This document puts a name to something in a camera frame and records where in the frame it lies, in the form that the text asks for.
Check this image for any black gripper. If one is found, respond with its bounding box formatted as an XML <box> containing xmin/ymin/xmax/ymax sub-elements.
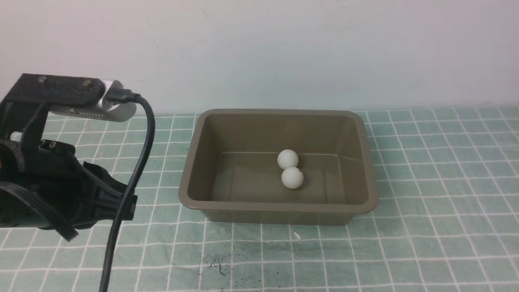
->
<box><xmin>0</xmin><ymin>139</ymin><xmax>127</xmax><ymax>242</ymax></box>

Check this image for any white ping-pong ball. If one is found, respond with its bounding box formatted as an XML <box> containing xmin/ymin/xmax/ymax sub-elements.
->
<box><xmin>277</xmin><ymin>149</ymin><xmax>299</xmax><ymax>170</ymax></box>
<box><xmin>281</xmin><ymin>167</ymin><xmax>304</xmax><ymax>190</ymax></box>

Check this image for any white ping-pong ball front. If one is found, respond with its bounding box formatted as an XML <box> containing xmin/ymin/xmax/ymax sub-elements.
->
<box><xmin>281</xmin><ymin>167</ymin><xmax>304</xmax><ymax>190</ymax></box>

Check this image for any olive green plastic bin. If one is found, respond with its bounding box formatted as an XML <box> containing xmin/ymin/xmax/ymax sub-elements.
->
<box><xmin>178</xmin><ymin>109</ymin><xmax>380</xmax><ymax>226</ymax></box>

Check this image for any teal checkered table cloth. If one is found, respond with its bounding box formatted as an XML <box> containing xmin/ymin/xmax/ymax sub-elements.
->
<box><xmin>0</xmin><ymin>107</ymin><xmax>519</xmax><ymax>292</ymax></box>

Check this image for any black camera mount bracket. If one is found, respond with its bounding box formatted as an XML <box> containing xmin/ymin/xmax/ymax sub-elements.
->
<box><xmin>0</xmin><ymin>73</ymin><xmax>107</xmax><ymax>150</ymax></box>

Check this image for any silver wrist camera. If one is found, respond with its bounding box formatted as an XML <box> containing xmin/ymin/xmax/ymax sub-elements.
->
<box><xmin>50</xmin><ymin>79</ymin><xmax>137</xmax><ymax>122</ymax></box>

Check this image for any black camera cable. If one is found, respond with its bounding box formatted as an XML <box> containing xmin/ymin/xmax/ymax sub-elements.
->
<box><xmin>99</xmin><ymin>88</ymin><xmax>156</xmax><ymax>292</ymax></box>

